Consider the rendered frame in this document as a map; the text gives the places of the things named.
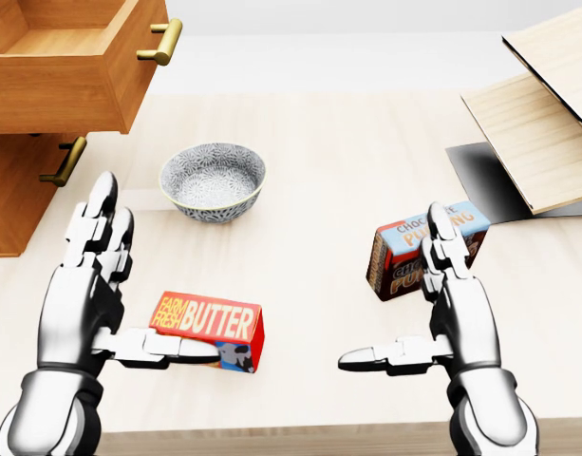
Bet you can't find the pale wooden board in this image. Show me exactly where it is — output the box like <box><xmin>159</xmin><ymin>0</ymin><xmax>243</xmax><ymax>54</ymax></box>
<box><xmin>501</xmin><ymin>2</ymin><xmax>582</xmax><ymax>137</ymax></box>
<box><xmin>460</xmin><ymin>73</ymin><xmax>582</xmax><ymax>216</ymax></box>

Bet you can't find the closed wooden drawer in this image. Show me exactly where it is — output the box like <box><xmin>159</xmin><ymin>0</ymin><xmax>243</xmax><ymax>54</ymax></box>
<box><xmin>0</xmin><ymin>134</ymin><xmax>90</xmax><ymax>229</ymax></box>

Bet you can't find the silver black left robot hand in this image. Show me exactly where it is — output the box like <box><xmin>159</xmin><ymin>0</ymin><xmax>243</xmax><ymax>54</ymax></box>
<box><xmin>36</xmin><ymin>170</ymin><xmax>221</xmax><ymax>377</ymax></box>

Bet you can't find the open wooden drawer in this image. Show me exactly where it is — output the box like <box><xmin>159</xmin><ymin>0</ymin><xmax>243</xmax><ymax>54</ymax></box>
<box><xmin>0</xmin><ymin>0</ymin><xmax>171</xmax><ymax>136</ymax></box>

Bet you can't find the brass drawer handle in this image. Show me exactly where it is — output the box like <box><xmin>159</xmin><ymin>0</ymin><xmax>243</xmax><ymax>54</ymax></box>
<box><xmin>136</xmin><ymin>17</ymin><xmax>183</xmax><ymax>67</ymax></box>
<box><xmin>38</xmin><ymin>136</ymin><xmax>88</xmax><ymax>188</ymax></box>

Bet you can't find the grey patterned bowl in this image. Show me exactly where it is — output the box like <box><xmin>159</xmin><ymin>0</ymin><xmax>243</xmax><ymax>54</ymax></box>
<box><xmin>158</xmin><ymin>142</ymin><xmax>268</xmax><ymax>224</ymax></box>

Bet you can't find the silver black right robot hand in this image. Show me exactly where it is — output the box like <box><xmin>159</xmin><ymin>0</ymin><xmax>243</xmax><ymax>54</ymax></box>
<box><xmin>337</xmin><ymin>201</ymin><xmax>503</xmax><ymax>381</ymax></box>

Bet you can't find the chocolate pudding box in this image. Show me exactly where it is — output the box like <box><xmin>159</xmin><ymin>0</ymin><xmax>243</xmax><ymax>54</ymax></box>
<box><xmin>365</xmin><ymin>199</ymin><xmax>491</xmax><ymax>303</ymax></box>

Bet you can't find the red butter box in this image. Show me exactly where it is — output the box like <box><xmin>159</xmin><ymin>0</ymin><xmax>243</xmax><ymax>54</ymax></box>
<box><xmin>148</xmin><ymin>290</ymin><xmax>266</xmax><ymax>374</ymax></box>

